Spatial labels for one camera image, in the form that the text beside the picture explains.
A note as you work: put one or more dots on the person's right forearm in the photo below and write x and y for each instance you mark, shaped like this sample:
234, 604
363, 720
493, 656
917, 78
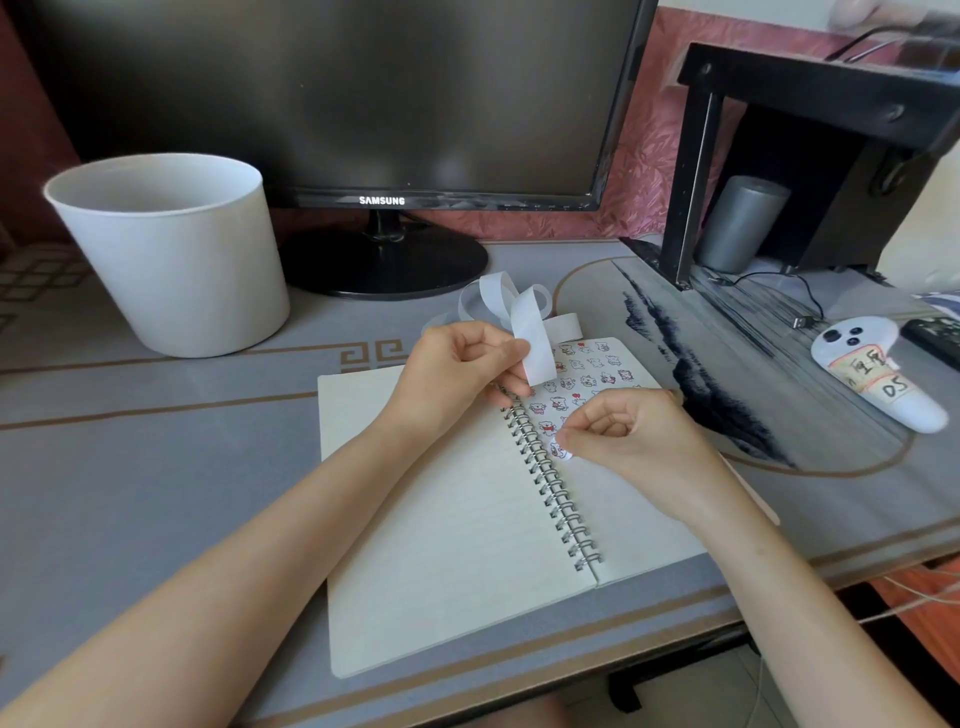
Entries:
817, 622

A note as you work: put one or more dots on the white plastic waste bin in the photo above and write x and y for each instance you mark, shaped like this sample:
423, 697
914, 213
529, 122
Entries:
176, 276

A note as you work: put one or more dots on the person's right leg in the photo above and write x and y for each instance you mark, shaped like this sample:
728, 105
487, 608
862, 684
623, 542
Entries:
525, 712

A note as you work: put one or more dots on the person's left hand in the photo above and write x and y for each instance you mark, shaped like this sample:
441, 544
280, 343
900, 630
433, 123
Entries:
442, 375

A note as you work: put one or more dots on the black computer monitor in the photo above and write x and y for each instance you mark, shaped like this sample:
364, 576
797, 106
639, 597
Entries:
341, 86

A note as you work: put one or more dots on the black shelf frame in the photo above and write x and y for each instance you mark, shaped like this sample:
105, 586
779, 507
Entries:
688, 193

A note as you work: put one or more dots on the black desk frame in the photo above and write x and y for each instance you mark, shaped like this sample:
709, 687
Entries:
624, 694

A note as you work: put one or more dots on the orange woven bag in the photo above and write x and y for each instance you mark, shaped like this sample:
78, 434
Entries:
926, 615

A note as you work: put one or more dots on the white sticker strip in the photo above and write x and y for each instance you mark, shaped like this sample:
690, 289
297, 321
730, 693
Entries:
532, 330

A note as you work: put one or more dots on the cream spiral notebook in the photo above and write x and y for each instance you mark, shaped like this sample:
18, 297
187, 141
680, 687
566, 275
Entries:
450, 532

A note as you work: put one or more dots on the blue striped cloth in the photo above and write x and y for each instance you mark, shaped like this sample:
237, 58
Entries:
943, 300

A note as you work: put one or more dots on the person's right hand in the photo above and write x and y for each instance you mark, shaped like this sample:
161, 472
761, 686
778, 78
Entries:
652, 450

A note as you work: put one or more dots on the black plug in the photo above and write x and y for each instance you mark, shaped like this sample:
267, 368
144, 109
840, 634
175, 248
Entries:
802, 322

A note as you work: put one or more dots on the grey patterned desk mat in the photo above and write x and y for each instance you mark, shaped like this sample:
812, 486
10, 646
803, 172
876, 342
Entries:
150, 480

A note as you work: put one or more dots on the grey cylindrical speaker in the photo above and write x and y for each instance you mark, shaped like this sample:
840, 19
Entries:
742, 223

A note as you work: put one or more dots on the white labelled VR controller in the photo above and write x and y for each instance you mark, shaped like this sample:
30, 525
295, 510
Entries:
866, 366

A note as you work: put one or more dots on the person's left forearm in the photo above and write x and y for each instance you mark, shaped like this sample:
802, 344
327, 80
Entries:
217, 596

